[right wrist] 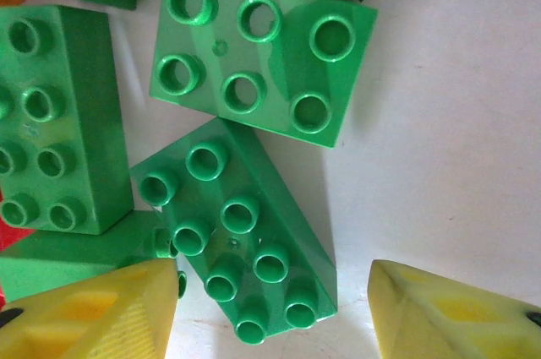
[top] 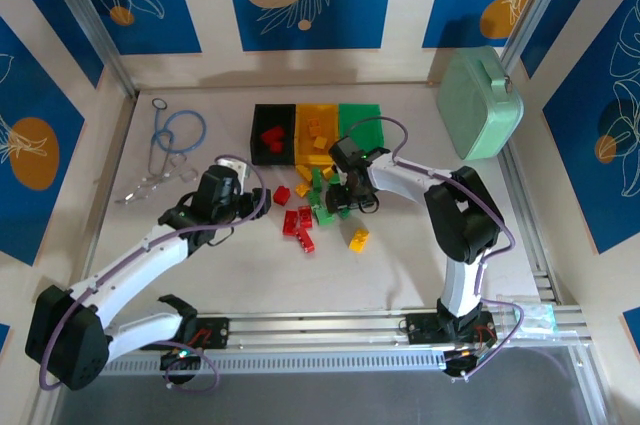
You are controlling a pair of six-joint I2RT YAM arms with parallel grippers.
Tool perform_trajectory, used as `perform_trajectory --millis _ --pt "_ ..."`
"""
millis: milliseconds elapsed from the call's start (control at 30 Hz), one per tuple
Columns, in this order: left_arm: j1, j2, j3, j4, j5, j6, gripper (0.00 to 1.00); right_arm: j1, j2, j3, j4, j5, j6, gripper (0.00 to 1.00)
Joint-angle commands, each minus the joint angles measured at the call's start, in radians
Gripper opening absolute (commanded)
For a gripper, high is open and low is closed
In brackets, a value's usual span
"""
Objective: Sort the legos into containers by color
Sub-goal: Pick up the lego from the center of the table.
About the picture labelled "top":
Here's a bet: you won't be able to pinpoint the black connector board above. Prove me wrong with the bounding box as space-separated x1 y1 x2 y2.
159 348 204 372
443 347 482 379

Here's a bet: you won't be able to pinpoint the yellow plastic bin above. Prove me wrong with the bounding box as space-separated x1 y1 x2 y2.
293 102 344 168

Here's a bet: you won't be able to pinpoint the mint green carry case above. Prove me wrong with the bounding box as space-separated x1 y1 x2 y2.
436 45 526 162

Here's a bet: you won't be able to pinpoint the grey slotted cable duct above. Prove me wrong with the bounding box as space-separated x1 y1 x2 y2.
102 350 449 377

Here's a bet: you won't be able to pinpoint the clear plastic bag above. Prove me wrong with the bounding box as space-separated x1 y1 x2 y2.
499 294 558 341

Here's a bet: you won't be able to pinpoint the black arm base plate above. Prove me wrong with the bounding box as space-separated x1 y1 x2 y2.
149 317 231 351
405 312 497 346

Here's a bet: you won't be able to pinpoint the metal surgical forceps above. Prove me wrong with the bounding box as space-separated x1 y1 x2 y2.
115 153 199 205

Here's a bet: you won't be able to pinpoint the black cable loop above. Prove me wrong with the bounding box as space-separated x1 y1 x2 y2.
207 225 235 247
355 193 382 216

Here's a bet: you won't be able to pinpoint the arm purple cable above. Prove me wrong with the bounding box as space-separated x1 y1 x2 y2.
39 153 274 393
337 117 526 382

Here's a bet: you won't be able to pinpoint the black plastic bin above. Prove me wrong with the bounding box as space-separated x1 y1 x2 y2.
249 103 298 167

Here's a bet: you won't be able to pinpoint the aluminium frame post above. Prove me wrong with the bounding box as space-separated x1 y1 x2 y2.
37 0 140 99
499 0 572 74

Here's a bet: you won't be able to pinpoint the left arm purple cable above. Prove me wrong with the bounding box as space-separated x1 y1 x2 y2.
39 153 274 393

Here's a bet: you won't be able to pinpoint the green plastic bin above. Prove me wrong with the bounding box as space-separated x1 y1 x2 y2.
338 102 385 166

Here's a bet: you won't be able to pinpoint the aluminium mounting rail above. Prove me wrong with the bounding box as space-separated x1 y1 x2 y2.
99 307 594 357

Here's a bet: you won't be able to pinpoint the blue stethoscope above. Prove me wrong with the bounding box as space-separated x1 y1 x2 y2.
148 97 209 181

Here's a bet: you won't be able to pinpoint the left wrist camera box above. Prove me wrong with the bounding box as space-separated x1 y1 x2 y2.
215 156 250 182

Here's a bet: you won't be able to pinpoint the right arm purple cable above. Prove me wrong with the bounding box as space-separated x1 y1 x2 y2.
337 117 526 382

